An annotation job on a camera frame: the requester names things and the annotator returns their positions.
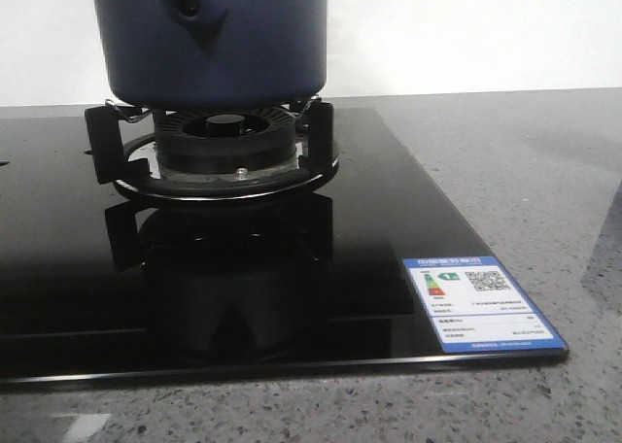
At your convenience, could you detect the black glass gas stove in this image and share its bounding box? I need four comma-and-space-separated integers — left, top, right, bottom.
1, 109, 569, 391

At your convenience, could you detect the blue energy label sticker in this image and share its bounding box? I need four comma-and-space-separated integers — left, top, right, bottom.
402, 256, 566, 353

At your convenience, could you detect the black pot support grate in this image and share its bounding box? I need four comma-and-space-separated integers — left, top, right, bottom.
84, 96, 335, 185

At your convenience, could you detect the round gas burner head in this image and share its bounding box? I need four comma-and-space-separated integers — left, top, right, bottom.
113, 104, 340, 202

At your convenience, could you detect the dark blue cooking pot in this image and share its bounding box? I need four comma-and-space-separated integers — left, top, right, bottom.
94, 0, 328, 110

